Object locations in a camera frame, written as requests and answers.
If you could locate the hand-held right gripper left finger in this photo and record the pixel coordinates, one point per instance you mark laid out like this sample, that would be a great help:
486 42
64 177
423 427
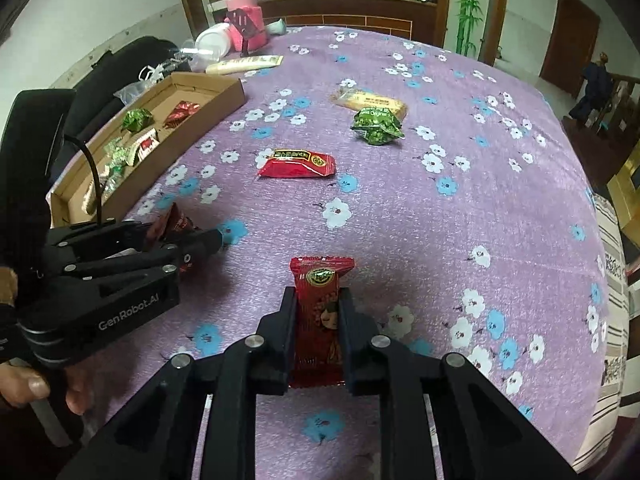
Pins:
287 340

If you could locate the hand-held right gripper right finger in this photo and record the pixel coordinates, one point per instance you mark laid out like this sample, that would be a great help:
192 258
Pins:
350 345

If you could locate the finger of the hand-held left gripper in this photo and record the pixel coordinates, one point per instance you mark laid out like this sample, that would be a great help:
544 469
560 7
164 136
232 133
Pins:
200 245
110 237

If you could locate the dark red candy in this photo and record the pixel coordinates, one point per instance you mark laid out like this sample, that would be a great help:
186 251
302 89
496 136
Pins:
175 222

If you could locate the red packet with round logo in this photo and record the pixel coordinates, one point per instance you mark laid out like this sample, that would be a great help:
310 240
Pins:
320 285
297 164

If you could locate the cardboard box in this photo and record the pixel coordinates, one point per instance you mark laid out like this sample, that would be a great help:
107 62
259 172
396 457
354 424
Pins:
210 97

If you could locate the person's left hand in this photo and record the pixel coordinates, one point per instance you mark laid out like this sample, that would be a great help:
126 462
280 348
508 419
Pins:
25 385

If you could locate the brown snack packet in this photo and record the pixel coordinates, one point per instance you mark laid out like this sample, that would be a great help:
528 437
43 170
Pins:
91 196

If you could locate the green white snack packet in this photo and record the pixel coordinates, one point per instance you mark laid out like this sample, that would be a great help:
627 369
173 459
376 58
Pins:
119 152

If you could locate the clear plastic bag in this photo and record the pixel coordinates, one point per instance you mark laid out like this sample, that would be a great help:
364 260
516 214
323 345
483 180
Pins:
131 91

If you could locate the purple floral tablecloth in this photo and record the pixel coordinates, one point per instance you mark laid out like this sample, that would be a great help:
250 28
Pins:
450 220

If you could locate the black chair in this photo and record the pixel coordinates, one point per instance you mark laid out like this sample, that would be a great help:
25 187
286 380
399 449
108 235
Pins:
115 72

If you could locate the long beige packet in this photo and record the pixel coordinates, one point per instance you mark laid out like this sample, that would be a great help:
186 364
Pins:
245 64

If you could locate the green pea snack packet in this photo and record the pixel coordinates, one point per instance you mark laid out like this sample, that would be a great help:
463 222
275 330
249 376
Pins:
377 125

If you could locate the beige snack bar packet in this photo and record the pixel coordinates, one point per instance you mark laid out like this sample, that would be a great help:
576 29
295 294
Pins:
370 101

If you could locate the pink bag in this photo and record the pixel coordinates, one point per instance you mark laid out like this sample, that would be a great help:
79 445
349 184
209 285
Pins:
248 27

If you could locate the white cup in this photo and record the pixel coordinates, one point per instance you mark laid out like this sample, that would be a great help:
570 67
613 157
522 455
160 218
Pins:
275 26

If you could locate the striped cushion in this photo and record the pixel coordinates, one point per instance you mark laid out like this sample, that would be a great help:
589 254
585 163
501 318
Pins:
610 285

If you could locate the wooden counter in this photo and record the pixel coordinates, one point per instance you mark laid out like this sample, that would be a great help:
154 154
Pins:
350 15

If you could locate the yellow framed furniture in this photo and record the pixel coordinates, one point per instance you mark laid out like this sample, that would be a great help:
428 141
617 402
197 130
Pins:
627 182

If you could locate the brown wooden door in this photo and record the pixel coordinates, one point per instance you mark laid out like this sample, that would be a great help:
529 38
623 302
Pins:
570 42

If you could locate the green bamboo wall decoration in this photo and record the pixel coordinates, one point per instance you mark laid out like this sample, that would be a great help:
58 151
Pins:
470 5

